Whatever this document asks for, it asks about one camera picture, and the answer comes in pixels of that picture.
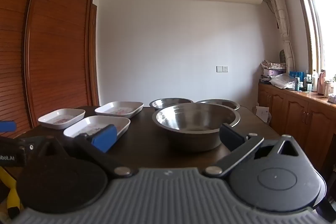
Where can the small steel bowl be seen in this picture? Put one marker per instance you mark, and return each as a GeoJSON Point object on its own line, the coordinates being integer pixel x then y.
{"type": "Point", "coordinates": [168, 103]}

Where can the window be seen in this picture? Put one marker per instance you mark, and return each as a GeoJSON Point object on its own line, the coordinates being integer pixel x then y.
{"type": "Point", "coordinates": [326, 29]}

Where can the clear plastic bag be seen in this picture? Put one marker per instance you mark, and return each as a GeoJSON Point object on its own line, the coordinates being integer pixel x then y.
{"type": "Point", "coordinates": [282, 82]}

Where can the pink thermos bottle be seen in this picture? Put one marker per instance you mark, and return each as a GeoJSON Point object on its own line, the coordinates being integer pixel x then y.
{"type": "Point", "coordinates": [322, 82]}

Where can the white kettle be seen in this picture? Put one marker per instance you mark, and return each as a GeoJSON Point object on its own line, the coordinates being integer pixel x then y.
{"type": "Point", "coordinates": [329, 87]}

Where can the folded patterned cloth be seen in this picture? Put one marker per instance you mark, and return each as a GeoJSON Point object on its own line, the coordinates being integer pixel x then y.
{"type": "Point", "coordinates": [273, 64]}

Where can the large steel bowl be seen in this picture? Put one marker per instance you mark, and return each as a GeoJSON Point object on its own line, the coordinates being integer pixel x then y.
{"type": "Point", "coordinates": [195, 116]}

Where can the white wall socket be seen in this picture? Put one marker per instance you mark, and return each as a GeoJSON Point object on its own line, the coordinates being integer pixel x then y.
{"type": "Point", "coordinates": [222, 69]}

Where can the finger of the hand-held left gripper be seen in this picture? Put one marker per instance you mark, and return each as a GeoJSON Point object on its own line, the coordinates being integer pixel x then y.
{"type": "Point", "coordinates": [7, 126]}
{"type": "Point", "coordinates": [31, 144]}

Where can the purple box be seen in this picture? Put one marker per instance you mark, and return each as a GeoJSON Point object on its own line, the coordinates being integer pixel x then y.
{"type": "Point", "coordinates": [274, 73]}

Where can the white paper bag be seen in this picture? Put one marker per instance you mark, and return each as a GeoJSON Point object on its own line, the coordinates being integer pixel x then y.
{"type": "Point", "coordinates": [262, 115]}

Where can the grey round fan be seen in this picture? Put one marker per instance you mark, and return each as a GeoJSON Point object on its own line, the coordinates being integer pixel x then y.
{"type": "Point", "coordinates": [282, 56]}

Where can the blue boxes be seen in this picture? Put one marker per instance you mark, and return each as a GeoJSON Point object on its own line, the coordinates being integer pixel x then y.
{"type": "Point", "coordinates": [296, 75]}

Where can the white bottle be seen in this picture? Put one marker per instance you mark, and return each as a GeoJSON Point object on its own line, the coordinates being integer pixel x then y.
{"type": "Point", "coordinates": [315, 81]}

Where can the wooden louvered wardrobe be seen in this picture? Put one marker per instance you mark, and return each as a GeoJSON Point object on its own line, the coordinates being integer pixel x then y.
{"type": "Point", "coordinates": [47, 43]}

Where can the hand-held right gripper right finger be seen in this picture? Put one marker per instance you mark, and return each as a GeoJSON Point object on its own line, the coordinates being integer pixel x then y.
{"type": "Point", "coordinates": [231, 138]}

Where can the white rectangular plate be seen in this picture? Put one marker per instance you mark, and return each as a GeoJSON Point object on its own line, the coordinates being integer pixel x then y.
{"type": "Point", "coordinates": [119, 109]}
{"type": "Point", "coordinates": [61, 119]}
{"type": "Point", "coordinates": [86, 127]}

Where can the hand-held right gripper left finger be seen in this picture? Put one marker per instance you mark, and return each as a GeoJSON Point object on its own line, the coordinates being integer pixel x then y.
{"type": "Point", "coordinates": [106, 138]}

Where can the wooden low cabinet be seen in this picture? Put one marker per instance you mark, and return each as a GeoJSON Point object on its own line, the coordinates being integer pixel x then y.
{"type": "Point", "coordinates": [294, 113]}

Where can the medium steel bowl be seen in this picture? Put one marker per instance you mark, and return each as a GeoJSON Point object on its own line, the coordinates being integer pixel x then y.
{"type": "Point", "coordinates": [220, 103]}

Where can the patterned beige curtain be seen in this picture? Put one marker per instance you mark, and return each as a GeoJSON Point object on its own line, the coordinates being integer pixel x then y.
{"type": "Point", "coordinates": [281, 11]}

